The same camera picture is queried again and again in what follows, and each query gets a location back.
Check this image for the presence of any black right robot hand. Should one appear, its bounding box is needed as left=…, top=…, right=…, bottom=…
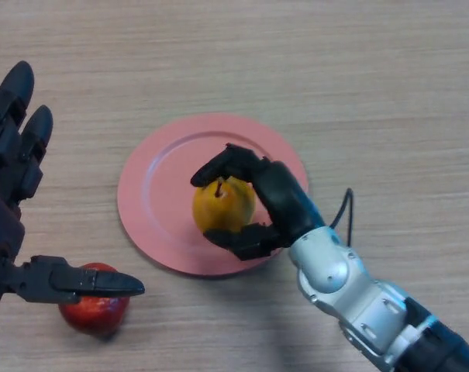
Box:
left=190, top=143, right=328, bottom=262

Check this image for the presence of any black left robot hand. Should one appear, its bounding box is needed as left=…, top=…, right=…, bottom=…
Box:
left=0, top=60, right=146, bottom=317

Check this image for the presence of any yellow pear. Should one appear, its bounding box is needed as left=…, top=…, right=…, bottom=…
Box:
left=191, top=176, right=257, bottom=236

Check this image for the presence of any pink round plate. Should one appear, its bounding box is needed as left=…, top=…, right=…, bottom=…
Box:
left=116, top=112, right=309, bottom=277

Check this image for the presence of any red apple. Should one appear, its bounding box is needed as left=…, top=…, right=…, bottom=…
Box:
left=58, top=262, right=130, bottom=337

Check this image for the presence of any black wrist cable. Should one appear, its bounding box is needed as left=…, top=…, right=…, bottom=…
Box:
left=329, top=188, right=354, bottom=247

